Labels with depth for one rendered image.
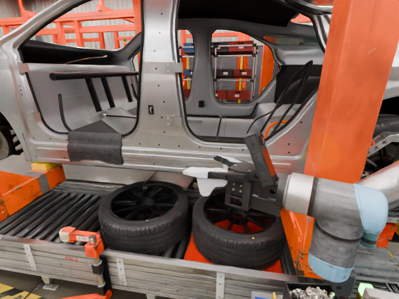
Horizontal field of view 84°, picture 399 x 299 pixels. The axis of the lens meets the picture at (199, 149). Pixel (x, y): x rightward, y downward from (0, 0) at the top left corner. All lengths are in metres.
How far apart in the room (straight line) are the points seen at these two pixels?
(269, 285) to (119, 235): 0.94
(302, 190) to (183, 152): 1.15
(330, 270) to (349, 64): 0.64
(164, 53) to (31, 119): 1.13
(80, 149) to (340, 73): 1.63
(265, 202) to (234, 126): 1.80
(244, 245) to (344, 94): 0.93
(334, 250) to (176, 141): 1.22
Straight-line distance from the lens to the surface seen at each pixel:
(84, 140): 1.84
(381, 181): 0.58
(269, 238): 1.47
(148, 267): 1.52
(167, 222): 1.55
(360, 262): 2.01
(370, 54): 0.94
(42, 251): 1.88
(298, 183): 0.45
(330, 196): 0.44
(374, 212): 0.45
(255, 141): 0.44
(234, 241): 1.41
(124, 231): 1.55
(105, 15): 8.98
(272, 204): 0.48
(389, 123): 1.62
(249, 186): 0.46
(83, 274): 1.80
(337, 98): 0.92
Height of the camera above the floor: 1.44
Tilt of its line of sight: 20 degrees down
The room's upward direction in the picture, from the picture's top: straight up
